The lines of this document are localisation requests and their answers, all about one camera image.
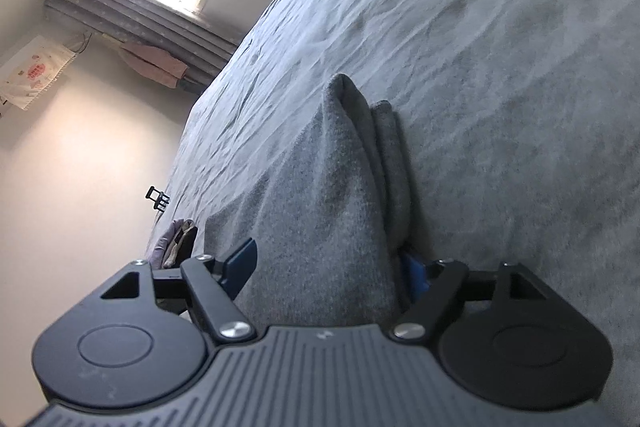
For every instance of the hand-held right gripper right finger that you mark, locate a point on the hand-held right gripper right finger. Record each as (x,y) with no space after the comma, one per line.
(412,277)

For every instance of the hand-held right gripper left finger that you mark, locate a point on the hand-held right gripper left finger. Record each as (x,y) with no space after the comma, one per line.
(242,264)

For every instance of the grey knit sweater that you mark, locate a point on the grey knit sweater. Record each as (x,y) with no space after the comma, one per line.
(320,207)

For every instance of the purple folded garment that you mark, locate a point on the purple folded garment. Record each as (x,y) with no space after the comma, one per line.
(160,247)

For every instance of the small black stand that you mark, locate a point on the small black stand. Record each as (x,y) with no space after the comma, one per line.
(157,199)

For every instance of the dark blue hanging garment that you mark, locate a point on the dark blue hanging garment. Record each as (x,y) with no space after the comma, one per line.
(190,84)

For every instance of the bed with grey sheet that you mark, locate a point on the bed with grey sheet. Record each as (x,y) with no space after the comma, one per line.
(475,82)

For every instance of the pink hanging jacket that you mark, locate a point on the pink hanging jacket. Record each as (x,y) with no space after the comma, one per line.
(155,64)

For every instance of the grey star-print curtain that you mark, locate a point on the grey star-print curtain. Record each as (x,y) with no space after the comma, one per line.
(140,22)

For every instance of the white printed bag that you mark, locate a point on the white printed bag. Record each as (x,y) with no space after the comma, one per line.
(32,72)

